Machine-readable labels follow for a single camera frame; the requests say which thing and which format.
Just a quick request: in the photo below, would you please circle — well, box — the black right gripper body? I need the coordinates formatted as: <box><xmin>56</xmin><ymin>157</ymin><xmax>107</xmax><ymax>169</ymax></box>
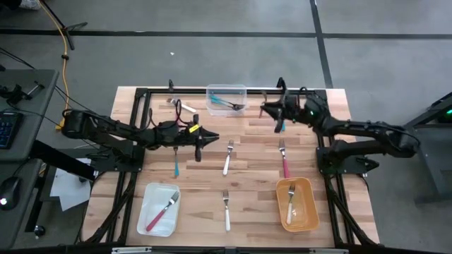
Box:
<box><xmin>274</xmin><ymin>90</ymin><xmax>310</xmax><ymax>133</ymax></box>

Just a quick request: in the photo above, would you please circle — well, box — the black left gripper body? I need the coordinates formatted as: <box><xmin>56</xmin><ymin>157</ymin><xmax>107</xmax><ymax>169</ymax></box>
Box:
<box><xmin>179</xmin><ymin>114</ymin><xmax>205</xmax><ymax>162</ymax></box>

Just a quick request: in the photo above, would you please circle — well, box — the white-handled fork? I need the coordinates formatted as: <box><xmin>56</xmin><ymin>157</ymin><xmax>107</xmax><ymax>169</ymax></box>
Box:
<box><xmin>222</xmin><ymin>140</ymin><xmax>235</xmax><ymax>176</ymax></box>
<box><xmin>285</xmin><ymin>183</ymin><xmax>297</xmax><ymax>226</ymax></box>
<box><xmin>166</xmin><ymin>98</ymin><xmax>197</xmax><ymax>114</ymax></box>
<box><xmin>222</xmin><ymin>190</ymin><xmax>232</xmax><ymax>232</ymax></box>

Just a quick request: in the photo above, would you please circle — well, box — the white rectangular tray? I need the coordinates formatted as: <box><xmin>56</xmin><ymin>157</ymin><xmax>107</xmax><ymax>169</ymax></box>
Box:
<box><xmin>136</xmin><ymin>182</ymin><xmax>182</xmax><ymax>237</ymax></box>

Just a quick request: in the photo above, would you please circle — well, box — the orange rectangular tray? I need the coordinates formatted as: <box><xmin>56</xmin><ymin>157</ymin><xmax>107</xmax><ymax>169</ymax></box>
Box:
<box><xmin>275</xmin><ymin>176</ymin><xmax>321</xmax><ymax>233</ymax></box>

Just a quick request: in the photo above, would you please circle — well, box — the clear plastic container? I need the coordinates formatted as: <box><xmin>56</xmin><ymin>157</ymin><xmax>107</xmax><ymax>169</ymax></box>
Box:
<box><xmin>206</xmin><ymin>83</ymin><xmax>248</xmax><ymax>117</ymax></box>

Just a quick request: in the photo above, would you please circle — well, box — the black metal beam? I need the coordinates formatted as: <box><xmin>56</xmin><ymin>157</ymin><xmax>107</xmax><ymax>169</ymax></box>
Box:
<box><xmin>30</xmin><ymin>140</ymin><xmax>97</xmax><ymax>181</ymax></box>

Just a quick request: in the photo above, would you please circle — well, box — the white paper sheet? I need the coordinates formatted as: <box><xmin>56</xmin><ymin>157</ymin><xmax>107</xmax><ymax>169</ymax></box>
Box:
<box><xmin>58</xmin><ymin>193</ymin><xmax>92</xmax><ymax>212</ymax></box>
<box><xmin>49</xmin><ymin>157</ymin><xmax>92</xmax><ymax>200</ymax></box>

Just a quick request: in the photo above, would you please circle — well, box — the dark grey equipment cart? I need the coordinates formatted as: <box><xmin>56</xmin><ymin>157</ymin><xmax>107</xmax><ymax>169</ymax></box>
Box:
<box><xmin>388</xmin><ymin>90</ymin><xmax>452</xmax><ymax>205</ymax></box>

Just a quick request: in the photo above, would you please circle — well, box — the grey desk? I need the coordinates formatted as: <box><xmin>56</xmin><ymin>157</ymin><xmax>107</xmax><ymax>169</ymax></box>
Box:
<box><xmin>0</xmin><ymin>68</ymin><xmax>60</xmax><ymax>162</ymax></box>

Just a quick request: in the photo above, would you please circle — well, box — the black tripod stand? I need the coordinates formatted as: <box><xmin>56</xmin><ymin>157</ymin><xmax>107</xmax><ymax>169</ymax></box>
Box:
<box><xmin>42</xmin><ymin>0</ymin><xmax>89</xmax><ymax>51</ymax></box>

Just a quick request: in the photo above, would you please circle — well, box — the grey side table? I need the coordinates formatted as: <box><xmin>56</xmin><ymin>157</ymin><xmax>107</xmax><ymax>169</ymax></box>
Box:
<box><xmin>0</xmin><ymin>157</ymin><xmax>44</xmax><ymax>250</ymax></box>

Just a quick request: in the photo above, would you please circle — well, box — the black clamp tool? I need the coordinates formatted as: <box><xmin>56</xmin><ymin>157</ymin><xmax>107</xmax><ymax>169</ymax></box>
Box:
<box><xmin>0</xmin><ymin>80</ymin><xmax>46</xmax><ymax>106</ymax></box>

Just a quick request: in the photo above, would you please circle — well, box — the black keyboard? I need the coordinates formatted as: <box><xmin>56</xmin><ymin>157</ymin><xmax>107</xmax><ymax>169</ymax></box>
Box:
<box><xmin>0</xmin><ymin>111</ymin><xmax>21</xmax><ymax>150</ymax></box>

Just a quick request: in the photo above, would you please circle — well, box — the black computer mouse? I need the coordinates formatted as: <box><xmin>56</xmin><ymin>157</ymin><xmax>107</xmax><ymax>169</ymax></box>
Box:
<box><xmin>0</xmin><ymin>176</ymin><xmax>23</xmax><ymax>212</ymax></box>

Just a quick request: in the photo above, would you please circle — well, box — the black aluminium table frame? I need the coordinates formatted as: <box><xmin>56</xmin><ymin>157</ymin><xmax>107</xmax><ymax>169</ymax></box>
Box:
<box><xmin>81</xmin><ymin>87</ymin><xmax>381</xmax><ymax>248</ymax></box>

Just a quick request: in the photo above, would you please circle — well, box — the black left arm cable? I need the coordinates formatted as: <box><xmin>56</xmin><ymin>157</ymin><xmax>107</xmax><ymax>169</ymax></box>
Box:
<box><xmin>174</xmin><ymin>98</ymin><xmax>185</xmax><ymax>127</ymax></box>

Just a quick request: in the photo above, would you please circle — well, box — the black floor cable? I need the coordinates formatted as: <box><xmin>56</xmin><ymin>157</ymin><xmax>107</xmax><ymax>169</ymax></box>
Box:
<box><xmin>0</xmin><ymin>47</ymin><xmax>110</xmax><ymax>140</ymax></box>

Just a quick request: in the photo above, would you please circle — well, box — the silver metal bracket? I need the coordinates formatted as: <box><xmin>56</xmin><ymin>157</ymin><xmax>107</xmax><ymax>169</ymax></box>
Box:
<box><xmin>309</xmin><ymin>248</ymin><xmax>350</xmax><ymax>254</ymax></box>
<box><xmin>111</xmin><ymin>246</ymin><xmax>153</xmax><ymax>254</ymax></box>

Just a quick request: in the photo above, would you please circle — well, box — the yellow extension cable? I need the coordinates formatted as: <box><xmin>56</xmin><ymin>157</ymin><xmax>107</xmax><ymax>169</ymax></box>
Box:
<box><xmin>35</xmin><ymin>0</ymin><xmax>71</xmax><ymax>131</ymax></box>

